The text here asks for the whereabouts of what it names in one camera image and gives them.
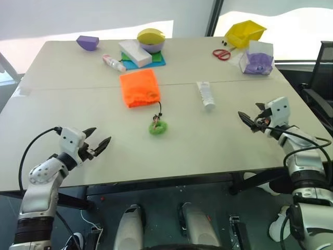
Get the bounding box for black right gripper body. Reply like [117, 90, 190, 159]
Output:
[251, 107, 273, 134]

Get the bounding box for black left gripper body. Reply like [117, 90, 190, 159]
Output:
[77, 142, 98, 166]

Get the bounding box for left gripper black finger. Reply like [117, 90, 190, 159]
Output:
[82, 127, 97, 143]
[93, 136, 112, 157]

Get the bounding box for clear box with purple filling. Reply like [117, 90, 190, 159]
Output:
[238, 40, 275, 75]

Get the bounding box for white cream tube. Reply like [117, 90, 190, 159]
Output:
[196, 81, 216, 110]

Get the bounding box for green fuzzy scrunchie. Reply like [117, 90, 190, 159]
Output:
[148, 120, 169, 135]

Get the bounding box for yellow plastic bin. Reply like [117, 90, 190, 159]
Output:
[224, 20, 267, 49]

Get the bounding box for clear bottle with pink cap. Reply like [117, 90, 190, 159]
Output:
[101, 54, 127, 72]

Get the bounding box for black office chair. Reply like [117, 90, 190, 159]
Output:
[299, 41, 333, 126]

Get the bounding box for grey rounded robot leg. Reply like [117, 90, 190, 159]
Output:
[178, 202, 222, 247]
[114, 204, 145, 250]

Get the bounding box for black and white sneaker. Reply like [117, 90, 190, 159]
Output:
[66, 232, 85, 250]

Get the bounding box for purple angular block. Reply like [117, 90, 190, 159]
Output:
[76, 35, 100, 52]

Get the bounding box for white rectangular box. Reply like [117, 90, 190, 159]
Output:
[118, 40, 152, 67]

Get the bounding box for green foam sheet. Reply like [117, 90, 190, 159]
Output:
[121, 51, 163, 63]

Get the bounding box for purple bowl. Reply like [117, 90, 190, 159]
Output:
[140, 40, 165, 54]

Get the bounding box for yellow domed lid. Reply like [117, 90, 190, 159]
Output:
[137, 28, 166, 45]

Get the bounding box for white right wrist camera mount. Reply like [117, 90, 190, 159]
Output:
[265, 96, 291, 131]

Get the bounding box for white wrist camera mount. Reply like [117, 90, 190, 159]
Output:
[265, 96, 291, 131]
[58, 127, 88, 164]

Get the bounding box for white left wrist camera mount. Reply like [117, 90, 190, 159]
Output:
[58, 127, 88, 164]

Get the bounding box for red handled scissors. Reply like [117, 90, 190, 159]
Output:
[212, 46, 236, 61]

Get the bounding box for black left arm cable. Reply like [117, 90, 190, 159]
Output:
[18, 126, 63, 195]

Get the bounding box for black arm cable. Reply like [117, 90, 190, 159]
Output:
[18, 126, 63, 195]
[253, 116, 332, 170]

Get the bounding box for orange fabric pouch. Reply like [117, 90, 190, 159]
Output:
[119, 69, 165, 127]

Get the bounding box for black table frame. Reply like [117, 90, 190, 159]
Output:
[57, 169, 289, 210]

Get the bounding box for thin white floor cable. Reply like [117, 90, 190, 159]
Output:
[80, 209, 104, 231]

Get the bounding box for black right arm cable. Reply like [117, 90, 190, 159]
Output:
[253, 116, 332, 170]

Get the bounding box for dark window frame post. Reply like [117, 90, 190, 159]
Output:
[204, 0, 225, 38]

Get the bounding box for black metal floor bracket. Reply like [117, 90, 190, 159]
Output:
[228, 215, 251, 250]

